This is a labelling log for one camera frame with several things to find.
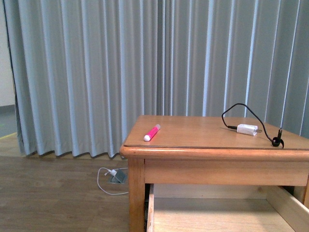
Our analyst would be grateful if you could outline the pink marker with white cap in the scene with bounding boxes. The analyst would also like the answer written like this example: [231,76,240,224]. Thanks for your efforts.
[143,124,161,142]

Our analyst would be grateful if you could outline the wooden drawer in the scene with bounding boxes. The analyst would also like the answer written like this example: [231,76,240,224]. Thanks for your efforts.
[146,184,309,232]

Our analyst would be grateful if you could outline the wooden nightstand cabinet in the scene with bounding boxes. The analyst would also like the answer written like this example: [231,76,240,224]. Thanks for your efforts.
[120,116,309,232]

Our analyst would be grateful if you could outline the white plug on floor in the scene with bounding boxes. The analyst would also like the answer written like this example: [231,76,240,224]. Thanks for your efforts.
[109,169,117,176]

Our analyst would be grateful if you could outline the open metal floor socket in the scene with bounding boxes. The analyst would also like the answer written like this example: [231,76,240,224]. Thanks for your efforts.
[110,169,127,184]

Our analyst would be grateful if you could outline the grey pleated curtain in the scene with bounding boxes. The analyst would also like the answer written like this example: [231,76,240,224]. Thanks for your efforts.
[2,0,309,156]

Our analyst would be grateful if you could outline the white charger adapter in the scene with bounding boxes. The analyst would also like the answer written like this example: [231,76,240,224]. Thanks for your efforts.
[237,124,262,136]

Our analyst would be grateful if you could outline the white cable on floor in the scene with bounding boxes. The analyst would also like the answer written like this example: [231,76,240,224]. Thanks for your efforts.
[97,167,129,196]

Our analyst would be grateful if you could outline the black charger cable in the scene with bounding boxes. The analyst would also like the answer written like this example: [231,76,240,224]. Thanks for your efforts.
[221,103,285,147]

